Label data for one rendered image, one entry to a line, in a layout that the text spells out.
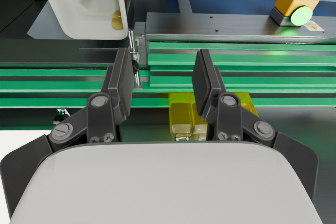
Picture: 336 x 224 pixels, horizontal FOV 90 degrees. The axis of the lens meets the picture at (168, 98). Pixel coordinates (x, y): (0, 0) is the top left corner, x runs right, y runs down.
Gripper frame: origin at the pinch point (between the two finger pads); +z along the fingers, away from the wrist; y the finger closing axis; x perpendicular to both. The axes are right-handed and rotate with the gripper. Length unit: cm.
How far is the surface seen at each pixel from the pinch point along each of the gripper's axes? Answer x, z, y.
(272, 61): -16.2, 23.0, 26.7
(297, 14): -10, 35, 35
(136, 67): -14.3, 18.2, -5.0
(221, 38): -15.3, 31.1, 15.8
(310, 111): -45, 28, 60
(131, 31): -9.1, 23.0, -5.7
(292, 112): -45, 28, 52
